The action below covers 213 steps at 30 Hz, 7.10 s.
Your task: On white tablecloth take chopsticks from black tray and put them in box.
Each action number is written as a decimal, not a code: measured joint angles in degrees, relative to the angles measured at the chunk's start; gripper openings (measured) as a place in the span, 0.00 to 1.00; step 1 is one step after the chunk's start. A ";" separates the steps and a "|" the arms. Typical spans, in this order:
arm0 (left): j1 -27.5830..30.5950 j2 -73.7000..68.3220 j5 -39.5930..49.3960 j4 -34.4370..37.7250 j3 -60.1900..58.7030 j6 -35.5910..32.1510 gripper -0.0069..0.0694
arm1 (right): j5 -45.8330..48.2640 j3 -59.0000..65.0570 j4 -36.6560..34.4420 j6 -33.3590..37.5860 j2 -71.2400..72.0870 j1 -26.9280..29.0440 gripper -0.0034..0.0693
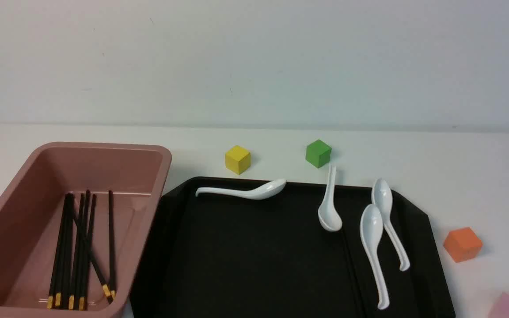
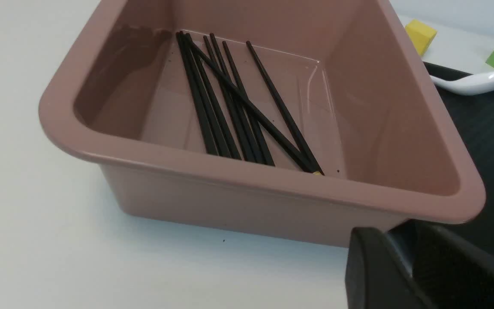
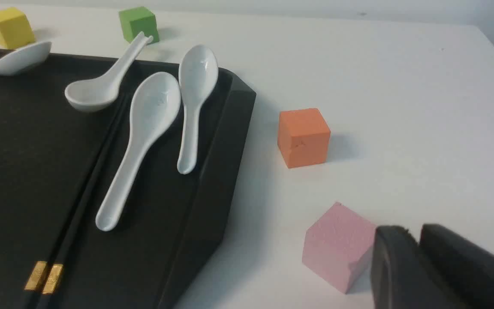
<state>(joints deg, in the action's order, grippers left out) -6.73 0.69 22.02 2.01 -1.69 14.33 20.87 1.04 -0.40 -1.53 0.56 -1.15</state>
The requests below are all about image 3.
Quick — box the green foam cube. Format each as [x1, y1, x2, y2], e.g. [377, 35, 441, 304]
[118, 6, 160, 43]

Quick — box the black rectangular serving tray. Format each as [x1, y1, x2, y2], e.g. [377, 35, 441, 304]
[0, 53, 256, 309]

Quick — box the yellow foam cube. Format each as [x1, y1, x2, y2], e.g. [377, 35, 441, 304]
[0, 6, 36, 49]

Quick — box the orange foam cube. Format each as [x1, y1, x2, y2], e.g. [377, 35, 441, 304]
[277, 108, 331, 169]

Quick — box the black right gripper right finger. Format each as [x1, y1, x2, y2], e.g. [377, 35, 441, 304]
[419, 224, 494, 309]

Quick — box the white spoon at tray edge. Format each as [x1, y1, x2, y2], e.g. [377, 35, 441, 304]
[0, 41, 52, 76]

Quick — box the white spoon bowl facing down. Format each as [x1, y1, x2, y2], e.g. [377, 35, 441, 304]
[64, 31, 154, 113]

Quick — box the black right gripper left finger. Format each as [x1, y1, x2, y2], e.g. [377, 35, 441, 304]
[370, 225, 470, 309]

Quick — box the black chopstick gold band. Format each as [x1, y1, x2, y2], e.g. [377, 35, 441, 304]
[28, 96, 130, 309]
[14, 94, 132, 309]

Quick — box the pink foam cube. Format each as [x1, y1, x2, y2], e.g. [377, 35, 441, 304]
[302, 202, 376, 294]

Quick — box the large white ceramic spoon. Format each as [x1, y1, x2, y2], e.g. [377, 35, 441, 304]
[95, 72, 181, 232]

